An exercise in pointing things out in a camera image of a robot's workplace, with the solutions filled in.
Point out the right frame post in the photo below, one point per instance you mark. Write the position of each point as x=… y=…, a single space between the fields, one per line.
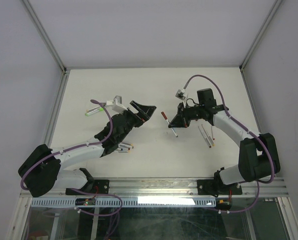
x=261 y=33

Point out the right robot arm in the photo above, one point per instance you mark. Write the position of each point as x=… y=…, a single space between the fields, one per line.
x=258 y=155

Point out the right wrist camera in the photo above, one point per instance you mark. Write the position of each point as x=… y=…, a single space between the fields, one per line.
x=181 y=94

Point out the frame post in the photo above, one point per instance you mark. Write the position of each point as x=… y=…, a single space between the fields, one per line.
x=261 y=33
x=43 y=34

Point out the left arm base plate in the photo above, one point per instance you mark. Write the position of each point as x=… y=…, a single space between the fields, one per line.
x=95 y=186

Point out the opened red pen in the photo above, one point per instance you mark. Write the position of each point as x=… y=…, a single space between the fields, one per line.
x=212 y=132

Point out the red brown capped pen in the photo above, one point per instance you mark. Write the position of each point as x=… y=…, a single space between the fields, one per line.
x=205 y=137

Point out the yellow capped pen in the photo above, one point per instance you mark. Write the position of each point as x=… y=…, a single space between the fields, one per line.
x=93 y=109

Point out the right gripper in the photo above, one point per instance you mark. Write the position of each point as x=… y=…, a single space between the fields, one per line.
x=178 y=121

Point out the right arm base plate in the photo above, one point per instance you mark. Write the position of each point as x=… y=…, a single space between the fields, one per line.
x=211 y=188

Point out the aluminium front rail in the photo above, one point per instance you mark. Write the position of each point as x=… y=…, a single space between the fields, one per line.
x=178 y=187

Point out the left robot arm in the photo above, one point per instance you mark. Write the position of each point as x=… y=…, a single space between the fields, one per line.
x=47 y=168

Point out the pile of capped pens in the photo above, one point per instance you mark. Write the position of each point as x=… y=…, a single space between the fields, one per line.
x=124 y=147

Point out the slotted cable duct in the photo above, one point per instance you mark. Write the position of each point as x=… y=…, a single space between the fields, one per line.
x=127 y=202

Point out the green capped pen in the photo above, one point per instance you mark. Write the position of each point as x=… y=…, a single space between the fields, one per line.
x=94 y=112

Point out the opened yellow pen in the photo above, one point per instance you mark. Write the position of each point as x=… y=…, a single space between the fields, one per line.
x=208 y=136

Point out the left frame post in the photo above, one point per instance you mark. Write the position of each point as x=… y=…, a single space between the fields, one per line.
x=43 y=34

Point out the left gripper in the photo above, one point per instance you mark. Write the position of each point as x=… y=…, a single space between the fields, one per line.
x=147 y=111

